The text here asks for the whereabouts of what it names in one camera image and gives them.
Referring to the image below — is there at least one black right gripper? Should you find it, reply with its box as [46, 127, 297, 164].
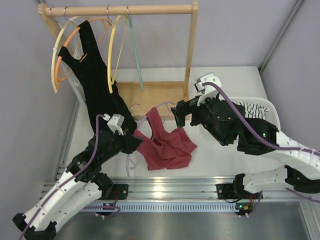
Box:
[171, 90, 230, 147]

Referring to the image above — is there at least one purple hanger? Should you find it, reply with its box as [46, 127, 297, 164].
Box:
[125, 101, 176, 177]

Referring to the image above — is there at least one red tank top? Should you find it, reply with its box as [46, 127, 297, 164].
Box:
[133, 107, 197, 171]

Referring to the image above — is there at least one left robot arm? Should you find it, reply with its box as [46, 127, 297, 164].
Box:
[12, 131, 143, 240]

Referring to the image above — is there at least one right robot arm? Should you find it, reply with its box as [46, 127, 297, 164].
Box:
[171, 97, 320, 199]

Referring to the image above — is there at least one black tank top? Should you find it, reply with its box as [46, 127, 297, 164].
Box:
[57, 20, 138, 136]

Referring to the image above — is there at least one yellow hanger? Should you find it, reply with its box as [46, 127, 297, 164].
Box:
[107, 15, 129, 94]

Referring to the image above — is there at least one green hanger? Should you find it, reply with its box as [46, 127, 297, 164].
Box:
[128, 15, 145, 92]

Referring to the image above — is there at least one cream hanger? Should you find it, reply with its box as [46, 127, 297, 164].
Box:
[51, 16, 83, 93]

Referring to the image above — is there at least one orange hanger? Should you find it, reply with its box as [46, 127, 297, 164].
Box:
[54, 17, 113, 90]

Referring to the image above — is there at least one wooden clothes rack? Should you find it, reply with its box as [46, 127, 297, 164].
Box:
[37, 0, 199, 116]

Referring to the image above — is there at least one black white striped garment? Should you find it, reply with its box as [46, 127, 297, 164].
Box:
[238, 101, 269, 120]

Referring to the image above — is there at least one white perforated plastic basket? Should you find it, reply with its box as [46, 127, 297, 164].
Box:
[230, 97, 281, 130]

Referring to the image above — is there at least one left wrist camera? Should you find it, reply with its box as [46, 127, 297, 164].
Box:
[102, 113, 125, 136]

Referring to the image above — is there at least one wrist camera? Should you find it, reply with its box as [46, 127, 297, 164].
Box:
[194, 72, 222, 107]
[102, 113, 125, 136]

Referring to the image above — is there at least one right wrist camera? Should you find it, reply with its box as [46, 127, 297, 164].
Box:
[194, 72, 222, 107]

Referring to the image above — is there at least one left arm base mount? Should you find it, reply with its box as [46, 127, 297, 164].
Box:
[102, 183, 130, 217]

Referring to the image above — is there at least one aluminium mounting rail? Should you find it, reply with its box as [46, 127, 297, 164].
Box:
[42, 176, 312, 202]

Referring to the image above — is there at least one slotted cable duct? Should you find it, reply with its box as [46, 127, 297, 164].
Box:
[81, 201, 250, 213]

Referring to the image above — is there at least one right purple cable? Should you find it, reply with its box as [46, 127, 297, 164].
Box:
[203, 82, 320, 201]

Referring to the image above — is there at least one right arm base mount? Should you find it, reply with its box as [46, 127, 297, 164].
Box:
[216, 183, 263, 218]

